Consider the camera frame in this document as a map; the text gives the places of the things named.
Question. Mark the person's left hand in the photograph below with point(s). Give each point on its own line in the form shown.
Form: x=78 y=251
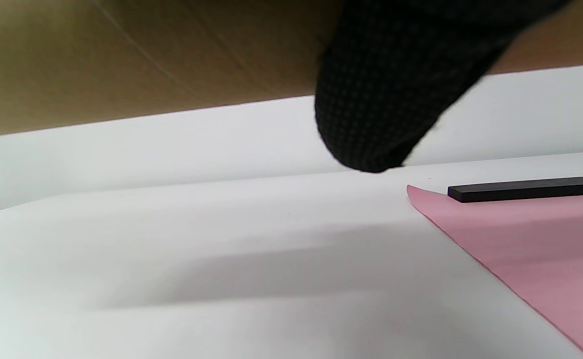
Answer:
x=386 y=89

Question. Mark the black bar paperweight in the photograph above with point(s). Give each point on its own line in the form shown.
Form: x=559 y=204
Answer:
x=525 y=189

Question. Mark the pink paper sheet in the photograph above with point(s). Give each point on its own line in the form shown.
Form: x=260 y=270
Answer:
x=545 y=249

